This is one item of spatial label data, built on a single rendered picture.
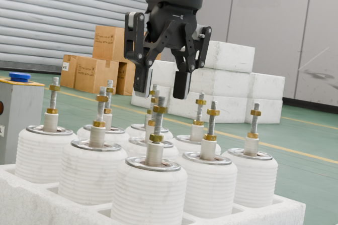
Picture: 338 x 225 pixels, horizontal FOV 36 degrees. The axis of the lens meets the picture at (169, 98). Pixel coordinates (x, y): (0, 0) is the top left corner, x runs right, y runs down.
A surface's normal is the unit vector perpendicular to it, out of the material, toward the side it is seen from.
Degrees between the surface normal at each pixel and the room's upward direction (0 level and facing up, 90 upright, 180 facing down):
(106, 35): 90
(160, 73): 90
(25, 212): 90
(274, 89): 90
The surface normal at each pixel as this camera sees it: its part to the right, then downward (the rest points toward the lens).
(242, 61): 0.69, 0.15
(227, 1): -0.72, -0.04
